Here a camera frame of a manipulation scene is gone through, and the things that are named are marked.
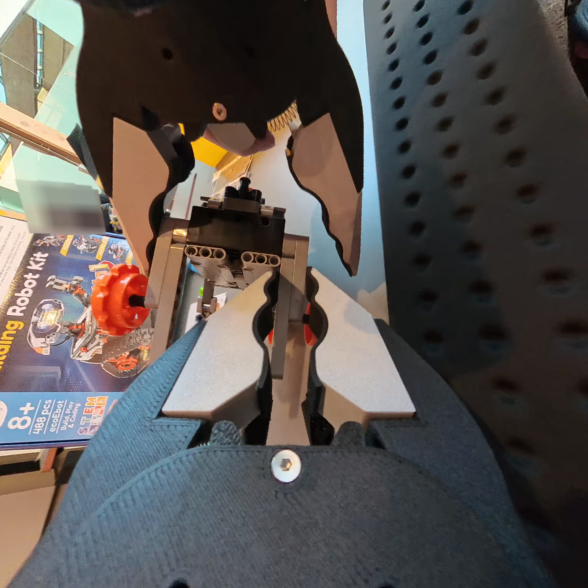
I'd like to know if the dark perforated panel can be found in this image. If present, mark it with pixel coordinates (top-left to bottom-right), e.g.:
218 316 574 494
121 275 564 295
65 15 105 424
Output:
363 0 588 588

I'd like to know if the yellow plastic bin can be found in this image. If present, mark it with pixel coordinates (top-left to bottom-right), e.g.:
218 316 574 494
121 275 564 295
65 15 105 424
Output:
189 135 255 172

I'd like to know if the blue robot kit box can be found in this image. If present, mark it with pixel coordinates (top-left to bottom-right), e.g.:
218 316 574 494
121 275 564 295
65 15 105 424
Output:
0 212 157 450

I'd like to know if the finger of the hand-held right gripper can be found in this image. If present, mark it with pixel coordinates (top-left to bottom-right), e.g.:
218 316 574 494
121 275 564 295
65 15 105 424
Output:
286 111 364 277
112 116 197 277

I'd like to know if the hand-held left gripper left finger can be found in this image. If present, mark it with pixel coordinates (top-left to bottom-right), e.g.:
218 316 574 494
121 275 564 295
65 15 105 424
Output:
162 270 278 432

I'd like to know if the grey toy robot model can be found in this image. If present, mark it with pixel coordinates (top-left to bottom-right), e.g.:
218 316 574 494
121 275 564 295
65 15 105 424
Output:
184 177 322 446

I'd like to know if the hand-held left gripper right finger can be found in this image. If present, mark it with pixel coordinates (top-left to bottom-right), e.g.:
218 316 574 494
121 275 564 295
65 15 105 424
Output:
306 268 417 431

